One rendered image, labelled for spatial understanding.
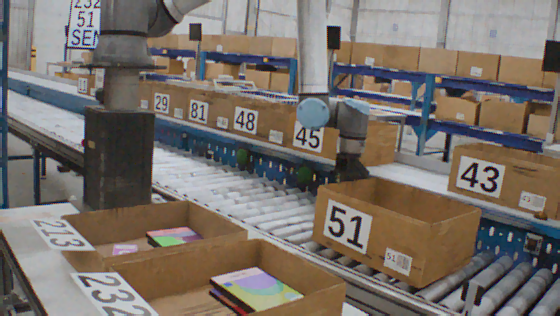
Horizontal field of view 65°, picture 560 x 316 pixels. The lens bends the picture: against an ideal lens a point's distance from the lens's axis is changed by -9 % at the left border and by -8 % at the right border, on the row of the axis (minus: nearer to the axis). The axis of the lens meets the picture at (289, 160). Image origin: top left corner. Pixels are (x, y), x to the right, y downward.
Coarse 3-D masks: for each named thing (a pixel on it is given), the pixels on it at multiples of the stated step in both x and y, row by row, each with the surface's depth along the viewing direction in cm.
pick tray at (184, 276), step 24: (264, 240) 113; (120, 264) 90; (144, 264) 94; (168, 264) 98; (192, 264) 102; (216, 264) 107; (240, 264) 111; (264, 264) 113; (288, 264) 107; (312, 264) 101; (144, 288) 95; (168, 288) 99; (192, 288) 103; (312, 288) 101; (336, 288) 92; (168, 312) 92; (192, 312) 93; (216, 312) 94; (264, 312) 80; (288, 312) 84; (312, 312) 89; (336, 312) 94
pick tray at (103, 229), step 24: (72, 216) 113; (96, 216) 118; (120, 216) 123; (144, 216) 128; (168, 216) 133; (192, 216) 136; (216, 216) 127; (96, 240) 119; (120, 240) 124; (144, 240) 126; (216, 240) 111; (240, 240) 116; (72, 264) 107; (96, 264) 94
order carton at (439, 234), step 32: (320, 192) 140; (352, 192) 153; (384, 192) 158; (416, 192) 149; (320, 224) 141; (384, 224) 124; (416, 224) 117; (448, 224) 119; (352, 256) 133; (384, 256) 124; (416, 256) 117; (448, 256) 124
